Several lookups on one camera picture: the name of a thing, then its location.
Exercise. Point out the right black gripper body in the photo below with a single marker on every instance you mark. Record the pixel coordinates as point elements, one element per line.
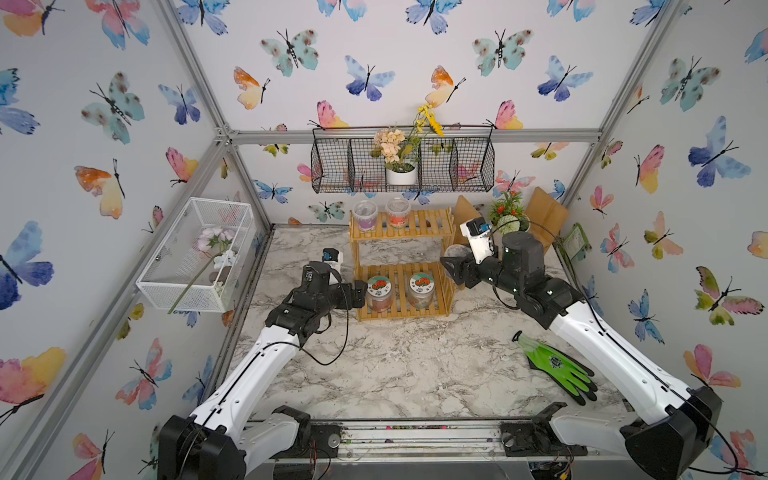
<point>489,273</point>

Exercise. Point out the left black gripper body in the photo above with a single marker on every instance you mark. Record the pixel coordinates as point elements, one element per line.
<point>338,298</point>

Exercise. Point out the tomato lid jar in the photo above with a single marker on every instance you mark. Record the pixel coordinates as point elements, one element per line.
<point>379,293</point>
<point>420,290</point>

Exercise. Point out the purple seed plastic jar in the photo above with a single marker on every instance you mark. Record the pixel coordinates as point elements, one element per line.
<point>365,214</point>

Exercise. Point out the red seed plastic jar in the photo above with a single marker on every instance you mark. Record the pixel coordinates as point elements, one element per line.
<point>398,211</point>

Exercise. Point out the dark seed plastic jar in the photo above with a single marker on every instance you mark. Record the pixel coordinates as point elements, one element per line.
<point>457,251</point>

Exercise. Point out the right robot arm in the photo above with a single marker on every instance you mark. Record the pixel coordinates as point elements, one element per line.
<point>674,423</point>

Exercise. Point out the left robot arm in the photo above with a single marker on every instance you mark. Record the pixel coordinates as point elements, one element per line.
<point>214,441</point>

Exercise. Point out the bamboo two-tier shelf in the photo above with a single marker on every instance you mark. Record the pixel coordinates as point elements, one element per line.
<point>422,225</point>

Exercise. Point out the potted red white flowers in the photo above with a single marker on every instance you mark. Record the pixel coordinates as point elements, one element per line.
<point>507,214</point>

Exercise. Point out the wooden angled plant stand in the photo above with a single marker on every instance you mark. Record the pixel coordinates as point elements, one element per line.
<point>546,215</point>

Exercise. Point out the green framed small sign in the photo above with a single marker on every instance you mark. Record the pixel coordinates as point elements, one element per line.
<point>576,244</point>

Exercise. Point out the pink artificial flower stem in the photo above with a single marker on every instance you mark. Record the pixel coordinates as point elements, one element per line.
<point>216,243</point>

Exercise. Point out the white pot peach flowers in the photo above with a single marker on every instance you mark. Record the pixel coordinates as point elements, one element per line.
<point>396,148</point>

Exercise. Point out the green black work glove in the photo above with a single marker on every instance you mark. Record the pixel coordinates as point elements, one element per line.
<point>569,374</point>

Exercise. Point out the yellow artificial flower sprig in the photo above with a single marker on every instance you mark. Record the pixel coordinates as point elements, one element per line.
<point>425,120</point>

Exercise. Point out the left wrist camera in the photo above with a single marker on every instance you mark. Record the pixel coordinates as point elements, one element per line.
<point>334,258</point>

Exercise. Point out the black wire wall basket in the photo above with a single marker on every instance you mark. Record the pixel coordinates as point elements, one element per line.
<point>364,160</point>

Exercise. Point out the white mesh wall basket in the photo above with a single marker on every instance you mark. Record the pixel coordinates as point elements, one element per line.
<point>176,259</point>

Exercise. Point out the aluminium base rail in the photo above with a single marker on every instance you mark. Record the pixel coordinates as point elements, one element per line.
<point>443,440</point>

